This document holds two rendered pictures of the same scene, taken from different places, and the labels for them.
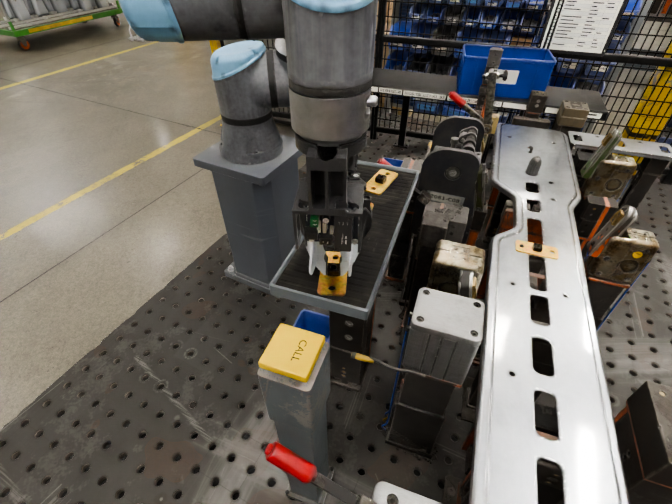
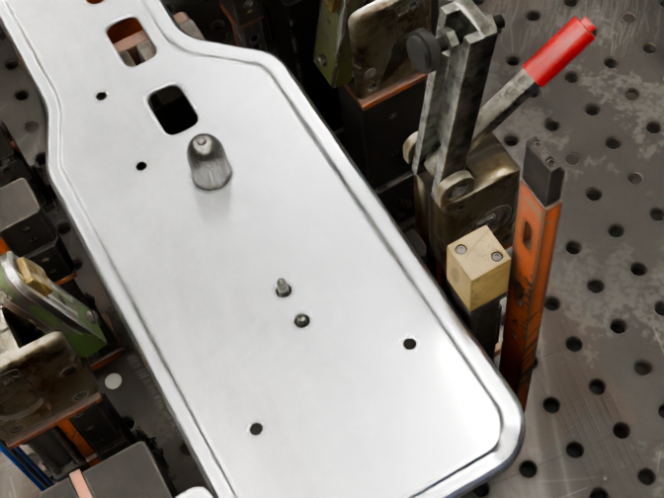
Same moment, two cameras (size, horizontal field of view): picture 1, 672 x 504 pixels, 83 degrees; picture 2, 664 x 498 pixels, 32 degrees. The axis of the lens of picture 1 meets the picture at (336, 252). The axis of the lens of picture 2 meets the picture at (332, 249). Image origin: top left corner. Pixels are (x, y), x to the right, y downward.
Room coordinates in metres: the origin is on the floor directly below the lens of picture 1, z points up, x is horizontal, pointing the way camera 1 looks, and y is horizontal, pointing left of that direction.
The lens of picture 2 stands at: (1.39, -0.81, 1.80)
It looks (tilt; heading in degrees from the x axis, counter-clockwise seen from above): 61 degrees down; 140
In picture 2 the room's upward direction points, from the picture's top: 10 degrees counter-clockwise
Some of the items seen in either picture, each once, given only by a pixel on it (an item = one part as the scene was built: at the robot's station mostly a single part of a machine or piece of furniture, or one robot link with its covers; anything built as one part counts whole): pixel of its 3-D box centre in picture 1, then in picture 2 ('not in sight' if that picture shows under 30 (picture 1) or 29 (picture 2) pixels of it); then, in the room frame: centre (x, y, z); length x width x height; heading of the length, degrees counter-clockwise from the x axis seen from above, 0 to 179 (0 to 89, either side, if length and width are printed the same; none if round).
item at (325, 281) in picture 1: (333, 270); not in sight; (0.38, 0.00, 1.17); 0.08 x 0.04 x 0.01; 175
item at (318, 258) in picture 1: (315, 256); not in sight; (0.35, 0.03, 1.21); 0.06 x 0.03 x 0.09; 175
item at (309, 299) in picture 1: (357, 221); not in sight; (0.50, -0.04, 1.16); 0.37 x 0.14 x 0.02; 161
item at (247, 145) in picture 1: (249, 130); not in sight; (0.87, 0.21, 1.15); 0.15 x 0.15 x 0.10
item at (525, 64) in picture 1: (502, 71); not in sight; (1.49, -0.62, 1.09); 0.30 x 0.17 x 0.13; 77
